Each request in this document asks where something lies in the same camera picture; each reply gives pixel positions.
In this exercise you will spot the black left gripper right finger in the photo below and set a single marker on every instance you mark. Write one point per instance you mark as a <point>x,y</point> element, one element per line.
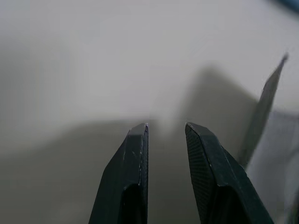
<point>217,177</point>

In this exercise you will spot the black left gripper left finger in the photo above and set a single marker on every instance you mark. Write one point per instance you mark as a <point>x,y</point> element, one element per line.
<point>127,177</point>

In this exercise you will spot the dark blue marker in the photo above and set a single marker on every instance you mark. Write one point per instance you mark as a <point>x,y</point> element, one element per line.
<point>289,5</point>

